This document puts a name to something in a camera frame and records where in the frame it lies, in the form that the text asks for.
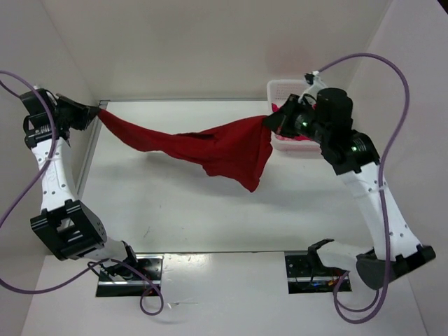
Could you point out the white plastic basket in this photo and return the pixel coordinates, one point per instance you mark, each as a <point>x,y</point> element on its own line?
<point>277,93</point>

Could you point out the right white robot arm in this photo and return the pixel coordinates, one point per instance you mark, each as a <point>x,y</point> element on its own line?
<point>396,251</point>

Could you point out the red t-shirt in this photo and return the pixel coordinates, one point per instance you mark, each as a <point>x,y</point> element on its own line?
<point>238,150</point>

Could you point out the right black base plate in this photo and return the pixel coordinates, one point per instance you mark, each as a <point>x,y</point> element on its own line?
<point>302,278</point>

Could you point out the pink t-shirt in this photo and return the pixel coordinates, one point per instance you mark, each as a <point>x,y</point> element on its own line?
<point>275,108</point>

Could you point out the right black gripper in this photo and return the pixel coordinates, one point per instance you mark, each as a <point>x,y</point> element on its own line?
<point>278,122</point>

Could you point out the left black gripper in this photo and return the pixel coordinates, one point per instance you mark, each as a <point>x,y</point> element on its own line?
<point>86,113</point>

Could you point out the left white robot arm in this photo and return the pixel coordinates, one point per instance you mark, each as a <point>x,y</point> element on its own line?
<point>66,226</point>

